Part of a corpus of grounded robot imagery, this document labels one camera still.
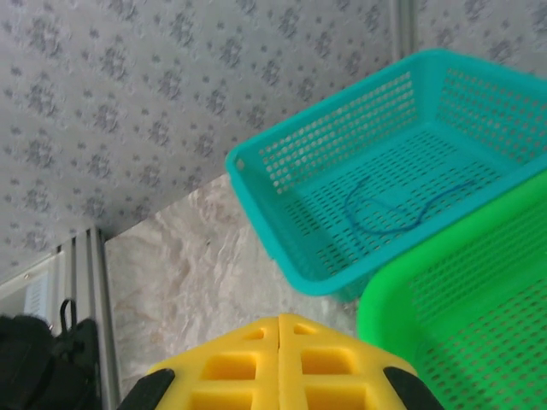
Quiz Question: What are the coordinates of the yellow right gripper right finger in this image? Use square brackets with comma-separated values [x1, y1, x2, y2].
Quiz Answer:
[277, 313, 445, 410]

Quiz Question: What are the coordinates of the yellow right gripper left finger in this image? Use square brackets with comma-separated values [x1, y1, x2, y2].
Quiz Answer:
[117, 313, 281, 410]

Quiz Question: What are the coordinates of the thin blue cable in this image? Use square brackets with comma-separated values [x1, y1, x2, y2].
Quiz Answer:
[344, 177, 478, 236]

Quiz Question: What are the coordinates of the green plastic basket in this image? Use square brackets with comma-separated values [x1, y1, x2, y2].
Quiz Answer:
[356, 164, 547, 410]

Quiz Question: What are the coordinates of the teal plastic basket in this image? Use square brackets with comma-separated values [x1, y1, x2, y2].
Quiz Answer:
[225, 49, 547, 302]

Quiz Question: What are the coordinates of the aluminium frame post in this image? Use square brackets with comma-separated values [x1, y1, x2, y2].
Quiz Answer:
[55, 225, 121, 410]
[391, 0, 419, 61]

